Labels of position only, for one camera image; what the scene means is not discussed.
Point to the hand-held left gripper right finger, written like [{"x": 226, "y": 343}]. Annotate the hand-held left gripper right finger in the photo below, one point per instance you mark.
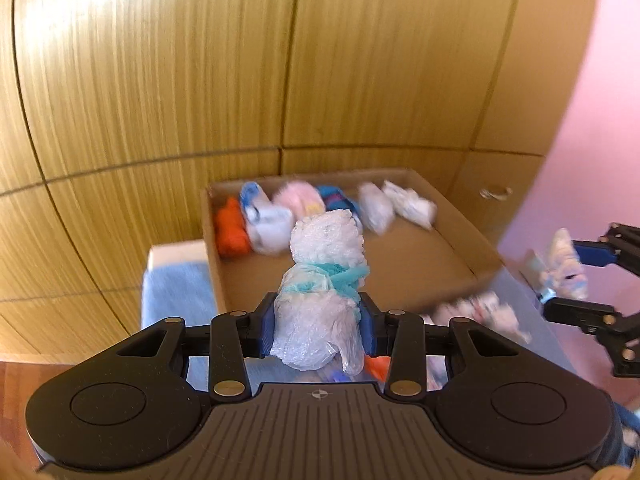
[{"x": 369, "y": 327}]

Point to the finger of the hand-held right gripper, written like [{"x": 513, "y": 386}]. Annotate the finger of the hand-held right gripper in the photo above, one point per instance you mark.
[
  {"x": 592, "y": 252},
  {"x": 580, "y": 312}
]

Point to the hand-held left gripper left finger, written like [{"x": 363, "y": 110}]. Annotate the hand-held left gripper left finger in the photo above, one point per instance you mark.
[{"x": 266, "y": 330}]

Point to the pastel striped sock roll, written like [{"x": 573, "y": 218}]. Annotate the pastel striped sock roll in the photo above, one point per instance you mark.
[{"x": 562, "y": 265}]

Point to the orange sock roll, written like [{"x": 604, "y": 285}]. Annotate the orange sock roll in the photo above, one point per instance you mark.
[
  {"x": 231, "y": 235},
  {"x": 377, "y": 366}
]

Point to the white fluffy sock roll teal band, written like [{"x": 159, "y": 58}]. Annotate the white fluffy sock roll teal band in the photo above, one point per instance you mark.
[{"x": 320, "y": 285}]

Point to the cardboard box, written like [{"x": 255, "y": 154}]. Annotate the cardboard box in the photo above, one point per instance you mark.
[{"x": 410, "y": 270}]

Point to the white sock roll blue trim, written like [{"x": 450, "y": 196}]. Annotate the white sock roll blue trim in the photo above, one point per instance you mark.
[{"x": 267, "y": 227}]

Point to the sheer lilac sock roll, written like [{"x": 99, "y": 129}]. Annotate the sheer lilac sock roll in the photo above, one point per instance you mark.
[{"x": 375, "y": 210}]

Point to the white sock roll grey print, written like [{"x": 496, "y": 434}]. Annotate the white sock roll grey print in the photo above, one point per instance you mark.
[{"x": 412, "y": 206}]

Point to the blue striped sock roll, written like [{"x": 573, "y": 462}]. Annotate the blue striped sock roll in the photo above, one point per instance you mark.
[{"x": 336, "y": 201}]

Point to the pink fluffy sock roll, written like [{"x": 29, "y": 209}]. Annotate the pink fluffy sock roll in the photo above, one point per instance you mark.
[{"x": 299, "y": 199}]

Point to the blue towel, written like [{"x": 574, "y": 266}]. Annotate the blue towel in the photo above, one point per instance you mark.
[{"x": 172, "y": 295}]

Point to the wooden wardrobe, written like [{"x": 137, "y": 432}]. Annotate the wooden wardrobe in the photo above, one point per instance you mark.
[{"x": 150, "y": 85}]

